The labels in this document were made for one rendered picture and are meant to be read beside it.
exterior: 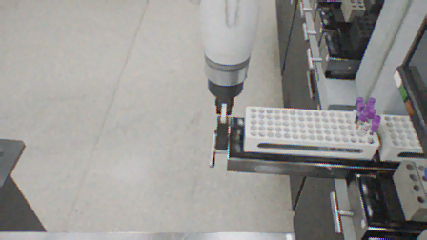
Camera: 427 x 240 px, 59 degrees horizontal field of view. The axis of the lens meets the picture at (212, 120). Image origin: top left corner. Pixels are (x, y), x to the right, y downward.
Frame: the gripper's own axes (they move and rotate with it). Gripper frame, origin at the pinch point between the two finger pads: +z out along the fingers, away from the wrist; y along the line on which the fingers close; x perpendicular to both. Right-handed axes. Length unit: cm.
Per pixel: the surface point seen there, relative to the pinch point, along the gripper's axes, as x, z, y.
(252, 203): -15, 80, 31
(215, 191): 2, 80, 35
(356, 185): -30.3, -0.4, -11.3
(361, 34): -38, -8, 36
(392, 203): -36.1, -2.1, -16.3
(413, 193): -37.8, -7.7, -17.4
